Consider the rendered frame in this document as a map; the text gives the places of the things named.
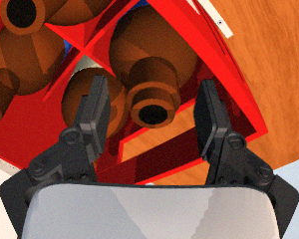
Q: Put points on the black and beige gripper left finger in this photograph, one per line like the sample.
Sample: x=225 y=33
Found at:
x=78 y=146

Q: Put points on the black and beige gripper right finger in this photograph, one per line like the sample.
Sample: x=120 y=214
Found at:
x=230 y=160

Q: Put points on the red crate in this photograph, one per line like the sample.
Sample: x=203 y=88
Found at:
x=33 y=123

